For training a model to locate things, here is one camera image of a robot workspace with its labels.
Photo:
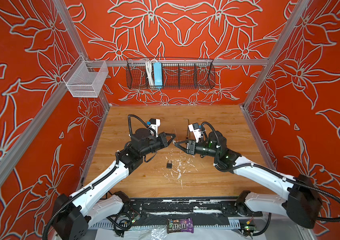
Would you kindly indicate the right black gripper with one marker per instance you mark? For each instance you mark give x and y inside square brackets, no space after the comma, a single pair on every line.
[190,146]

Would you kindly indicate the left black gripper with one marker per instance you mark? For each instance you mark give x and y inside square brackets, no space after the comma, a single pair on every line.
[164,143]

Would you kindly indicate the black padlock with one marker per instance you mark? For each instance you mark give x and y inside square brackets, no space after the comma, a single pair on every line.
[169,164]

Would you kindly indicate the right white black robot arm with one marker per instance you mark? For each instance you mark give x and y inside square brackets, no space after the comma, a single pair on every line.
[294,197]

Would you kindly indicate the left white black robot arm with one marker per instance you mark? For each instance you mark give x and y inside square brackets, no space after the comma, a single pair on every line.
[73,215]

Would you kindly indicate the light blue box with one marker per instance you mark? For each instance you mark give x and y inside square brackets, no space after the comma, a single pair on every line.
[158,75]

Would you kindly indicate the purple candy bag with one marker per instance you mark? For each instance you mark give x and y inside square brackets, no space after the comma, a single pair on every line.
[180,226]

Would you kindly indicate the clear plastic sheet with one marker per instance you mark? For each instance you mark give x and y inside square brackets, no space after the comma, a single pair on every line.
[152,234]

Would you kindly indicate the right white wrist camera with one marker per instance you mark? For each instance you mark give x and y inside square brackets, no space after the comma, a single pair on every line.
[196,130]

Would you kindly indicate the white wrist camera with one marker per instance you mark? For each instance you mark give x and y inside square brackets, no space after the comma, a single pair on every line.
[153,126]
[196,130]

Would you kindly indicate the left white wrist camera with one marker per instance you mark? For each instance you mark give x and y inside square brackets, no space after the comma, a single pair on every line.
[153,126]

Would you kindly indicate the black wire wall basket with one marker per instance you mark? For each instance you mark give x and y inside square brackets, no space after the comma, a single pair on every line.
[178,74]

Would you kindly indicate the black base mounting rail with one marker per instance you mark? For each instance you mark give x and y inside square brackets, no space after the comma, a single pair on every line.
[225,206]

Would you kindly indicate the clear plastic wall bin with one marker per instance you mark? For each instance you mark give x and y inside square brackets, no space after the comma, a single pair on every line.
[84,81]

